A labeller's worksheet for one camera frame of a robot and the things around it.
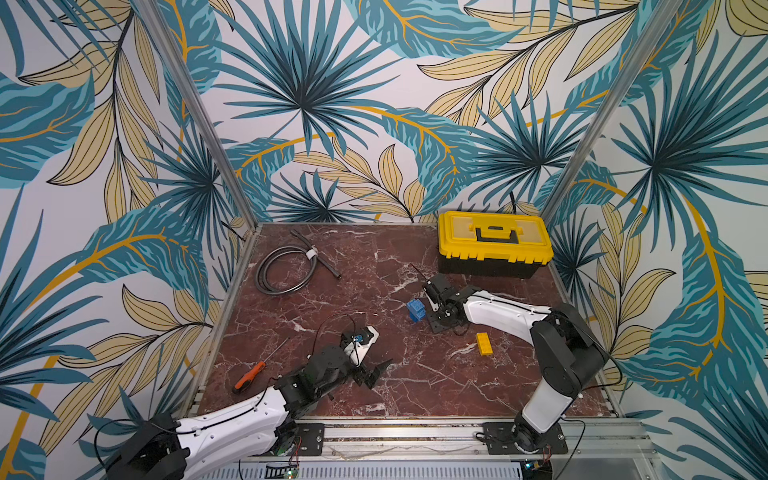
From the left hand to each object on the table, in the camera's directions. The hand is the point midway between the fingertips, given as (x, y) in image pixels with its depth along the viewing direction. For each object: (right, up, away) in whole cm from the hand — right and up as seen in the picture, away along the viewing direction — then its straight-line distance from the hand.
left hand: (377, 351), depth 79 cm
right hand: (+19, +5, +14) cm, 24 cm away
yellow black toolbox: (+36, +29, +15) cm, 49 cm away
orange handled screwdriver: (-35, -8, +4) cm, 36 cm away
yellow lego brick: (+32, -1, +10) cm, 33 cm away
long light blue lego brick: (+11, +9, +11) cm, 18 cm away
